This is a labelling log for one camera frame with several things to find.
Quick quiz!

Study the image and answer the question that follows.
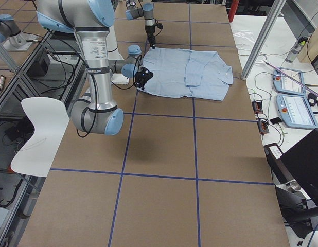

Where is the black laptop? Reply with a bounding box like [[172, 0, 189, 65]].
[[277, 128, 318, 204]]

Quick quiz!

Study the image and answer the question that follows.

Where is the black power strip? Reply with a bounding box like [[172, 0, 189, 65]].
[[252, 101, 263, 114], [257, 119, 270, 135]]

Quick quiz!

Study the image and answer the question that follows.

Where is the red cylinder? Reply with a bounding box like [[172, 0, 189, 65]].
[[228, 0, 239, 23]]

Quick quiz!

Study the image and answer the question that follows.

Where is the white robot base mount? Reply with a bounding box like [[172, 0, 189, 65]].
[[110, 73, 129, 85]]

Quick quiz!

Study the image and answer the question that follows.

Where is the upper blue teach pendant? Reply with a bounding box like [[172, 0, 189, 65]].
[[274, 67, 306, 96]]

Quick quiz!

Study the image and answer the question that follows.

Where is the aluminium frame post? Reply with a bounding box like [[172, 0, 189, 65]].
[[241, 0, 286, 80]]

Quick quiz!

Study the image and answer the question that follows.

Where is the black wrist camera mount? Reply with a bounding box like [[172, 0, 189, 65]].
[[155, 23, 163, 30], [135, 67, 153, 82]]

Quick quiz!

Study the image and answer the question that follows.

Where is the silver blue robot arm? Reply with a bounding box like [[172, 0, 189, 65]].
[[37, 1, 153, 135], [126, 1, 157, 49]]

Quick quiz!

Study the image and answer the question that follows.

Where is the clear water bottle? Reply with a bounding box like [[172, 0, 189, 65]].
[[285, 36, 308, 63]]

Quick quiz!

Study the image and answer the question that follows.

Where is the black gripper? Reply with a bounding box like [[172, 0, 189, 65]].
[[145, 25, 156, 49], [136, 78, 147, 90]]

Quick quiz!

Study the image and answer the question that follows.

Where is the blue teach pendant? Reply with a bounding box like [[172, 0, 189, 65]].
[[274, 67, 306, 96], [276, 94, 318, 130]]

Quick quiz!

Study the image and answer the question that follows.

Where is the light blue button-up shirt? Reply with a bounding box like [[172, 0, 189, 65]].
[[142, 47, 234, 101]]

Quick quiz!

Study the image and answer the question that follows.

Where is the lower blue teach pendant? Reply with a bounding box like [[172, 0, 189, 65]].
[[276, 94, 318, 130]]

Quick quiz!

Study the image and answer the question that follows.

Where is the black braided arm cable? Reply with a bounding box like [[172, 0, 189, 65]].
[[111, 55, 143, 90]]

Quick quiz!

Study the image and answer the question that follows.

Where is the white plastic chair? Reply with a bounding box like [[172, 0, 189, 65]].
[[10, 97, 69, 177]]

